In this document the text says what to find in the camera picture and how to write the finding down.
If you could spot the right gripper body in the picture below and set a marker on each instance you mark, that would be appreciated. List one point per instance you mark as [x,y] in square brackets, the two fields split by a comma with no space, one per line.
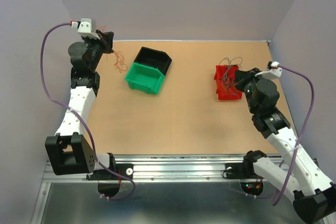
[250,87]

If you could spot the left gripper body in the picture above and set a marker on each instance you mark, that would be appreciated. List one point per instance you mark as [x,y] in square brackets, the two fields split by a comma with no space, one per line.
[95,46]

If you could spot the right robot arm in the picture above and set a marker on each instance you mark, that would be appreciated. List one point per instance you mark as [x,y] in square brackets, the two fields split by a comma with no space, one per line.
[311,192]

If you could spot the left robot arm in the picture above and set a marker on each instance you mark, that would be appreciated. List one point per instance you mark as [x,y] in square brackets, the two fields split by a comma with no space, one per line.
[78,119]

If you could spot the red plastic bin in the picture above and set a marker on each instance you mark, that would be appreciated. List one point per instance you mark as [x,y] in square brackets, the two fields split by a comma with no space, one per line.
[225,82]

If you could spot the green plastic bin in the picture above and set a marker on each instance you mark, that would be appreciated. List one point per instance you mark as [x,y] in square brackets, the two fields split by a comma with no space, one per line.
[145,78]

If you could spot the black plastic bin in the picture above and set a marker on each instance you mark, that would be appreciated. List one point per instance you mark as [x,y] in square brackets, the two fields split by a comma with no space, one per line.
[154,58]

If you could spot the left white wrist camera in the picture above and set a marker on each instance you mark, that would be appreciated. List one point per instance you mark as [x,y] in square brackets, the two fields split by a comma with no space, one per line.
[87,28]

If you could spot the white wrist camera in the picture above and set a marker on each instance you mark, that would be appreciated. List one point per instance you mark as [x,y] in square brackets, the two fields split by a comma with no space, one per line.
[87,28]
[273,71]

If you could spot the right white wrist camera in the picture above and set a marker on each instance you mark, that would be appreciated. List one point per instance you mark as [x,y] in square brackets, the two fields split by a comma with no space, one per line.
[273,71]

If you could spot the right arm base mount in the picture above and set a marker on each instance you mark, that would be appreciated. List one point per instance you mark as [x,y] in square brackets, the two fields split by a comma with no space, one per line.
[250,183]

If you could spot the aluminium mounting rail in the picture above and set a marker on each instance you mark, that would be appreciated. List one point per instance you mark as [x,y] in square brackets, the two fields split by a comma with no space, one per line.
[183,133]

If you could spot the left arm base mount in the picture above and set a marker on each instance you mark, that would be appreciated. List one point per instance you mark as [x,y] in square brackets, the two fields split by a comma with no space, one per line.
[114,186]

